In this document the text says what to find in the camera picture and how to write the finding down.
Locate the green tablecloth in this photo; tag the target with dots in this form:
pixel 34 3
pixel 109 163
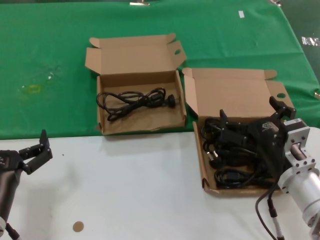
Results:
pixel 50 37

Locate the silver foil scrap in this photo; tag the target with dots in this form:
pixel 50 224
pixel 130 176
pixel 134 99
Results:
pixel 310 41

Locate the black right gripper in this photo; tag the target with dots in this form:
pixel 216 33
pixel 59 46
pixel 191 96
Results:
pixel 267 142

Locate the round brown sticker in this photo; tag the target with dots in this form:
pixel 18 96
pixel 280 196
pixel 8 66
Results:
pixel 78 226

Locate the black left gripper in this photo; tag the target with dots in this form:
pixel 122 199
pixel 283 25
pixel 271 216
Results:
pixel 8 161

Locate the open cardboard box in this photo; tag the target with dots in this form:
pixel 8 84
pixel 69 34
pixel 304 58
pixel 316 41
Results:
pixel 225 92
pixel 140 57

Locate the metal table clip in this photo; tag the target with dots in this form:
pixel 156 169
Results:
pixel 138 3

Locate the white tape label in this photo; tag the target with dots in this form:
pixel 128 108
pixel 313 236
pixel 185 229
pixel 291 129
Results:
pixel 241 14

